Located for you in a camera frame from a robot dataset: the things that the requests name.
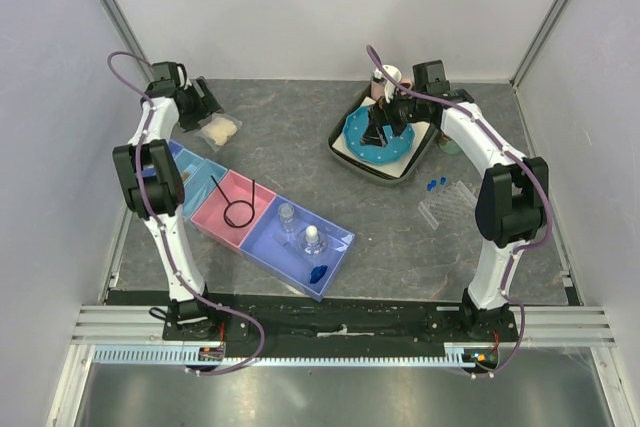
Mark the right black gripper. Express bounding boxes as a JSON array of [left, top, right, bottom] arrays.
[[359, 83, 426, 148]]

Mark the blue polka dot plate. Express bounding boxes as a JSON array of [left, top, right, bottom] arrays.
[[342, 105, 415, 165]]

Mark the bag of cotton balls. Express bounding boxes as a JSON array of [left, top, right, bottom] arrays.
[[196, 113, 242, 152]]

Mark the glass stirring rod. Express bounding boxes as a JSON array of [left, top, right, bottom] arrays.
[[194, 178, 217, 198]]

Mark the clear test tube rack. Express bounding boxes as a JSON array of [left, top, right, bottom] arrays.
[[418, 181, 476, 230]]

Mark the small clear glass bottle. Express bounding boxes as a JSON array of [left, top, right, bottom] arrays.
[[278, 202, 296, 234]]

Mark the round flask white stopper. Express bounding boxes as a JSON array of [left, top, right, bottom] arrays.
[[296, 225, 330, 259]]

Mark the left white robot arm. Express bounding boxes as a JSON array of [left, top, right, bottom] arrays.
[[112, 61, 220, 340]]

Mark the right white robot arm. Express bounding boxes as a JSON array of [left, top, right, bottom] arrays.
[[361, 58, 553, 341]]

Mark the white square plate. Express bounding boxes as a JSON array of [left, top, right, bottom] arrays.
[[327, 122, 437, 184]]

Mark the pink ceramic mug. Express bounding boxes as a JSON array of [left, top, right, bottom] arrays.
[[369, 76, 413, 101]]

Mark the dark green plastic tray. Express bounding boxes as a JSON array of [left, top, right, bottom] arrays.
[[327, 87, 438, 186]]

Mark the cream floral mug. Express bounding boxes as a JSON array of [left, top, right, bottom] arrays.
[[438, 133, 461, 155]]

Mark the multicolour compartment organizer tray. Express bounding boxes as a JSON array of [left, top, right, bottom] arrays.
[[169, 141, 355, 301]]

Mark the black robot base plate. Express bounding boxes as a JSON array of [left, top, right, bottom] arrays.
[[106, 291, 518, 357]]

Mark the slotted cable duct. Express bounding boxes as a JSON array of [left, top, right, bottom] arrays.
[[90, 342, 493, 368]]

